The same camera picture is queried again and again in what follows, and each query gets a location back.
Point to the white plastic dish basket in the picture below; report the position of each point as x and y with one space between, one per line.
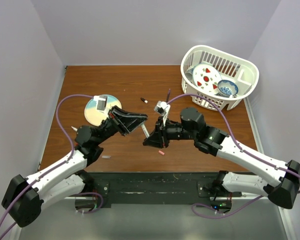
242 72

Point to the white marker with green end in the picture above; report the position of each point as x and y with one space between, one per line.
145 131

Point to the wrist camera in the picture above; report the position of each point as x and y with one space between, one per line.
163 108
100 102

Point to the blue and white bowl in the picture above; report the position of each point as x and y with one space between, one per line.
227 88

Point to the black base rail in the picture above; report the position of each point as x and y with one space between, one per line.
152 188

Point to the black and white pen cap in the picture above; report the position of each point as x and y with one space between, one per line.
144 100

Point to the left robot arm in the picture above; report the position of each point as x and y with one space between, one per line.
26 197

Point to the purple pen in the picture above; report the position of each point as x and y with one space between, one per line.
168 95

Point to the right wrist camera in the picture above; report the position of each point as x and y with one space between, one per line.
163 108

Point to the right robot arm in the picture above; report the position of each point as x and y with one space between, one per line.
275 179

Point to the round pastel plate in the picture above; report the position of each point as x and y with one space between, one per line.
95 116

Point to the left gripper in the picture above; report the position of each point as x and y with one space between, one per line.
124 122

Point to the strawberry pattern plate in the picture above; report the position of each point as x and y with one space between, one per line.
206 78

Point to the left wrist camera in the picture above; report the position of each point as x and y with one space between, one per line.
100 102

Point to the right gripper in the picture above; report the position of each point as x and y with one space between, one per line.
159 136

